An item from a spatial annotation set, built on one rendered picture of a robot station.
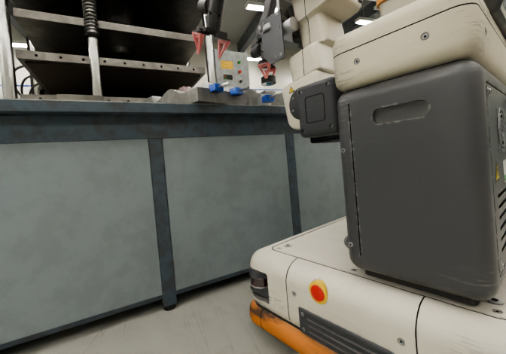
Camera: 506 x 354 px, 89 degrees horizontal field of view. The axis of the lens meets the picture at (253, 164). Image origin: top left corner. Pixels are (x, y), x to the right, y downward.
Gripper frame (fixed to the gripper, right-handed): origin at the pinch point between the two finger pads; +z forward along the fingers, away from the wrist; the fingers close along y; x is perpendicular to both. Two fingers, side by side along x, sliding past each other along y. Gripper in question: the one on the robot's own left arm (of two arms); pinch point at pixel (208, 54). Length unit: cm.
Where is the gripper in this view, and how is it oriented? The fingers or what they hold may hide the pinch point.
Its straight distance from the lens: 114.6
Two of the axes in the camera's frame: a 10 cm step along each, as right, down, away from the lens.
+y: -7.6, 0.8, -6.4
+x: 6.1, 4.1, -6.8
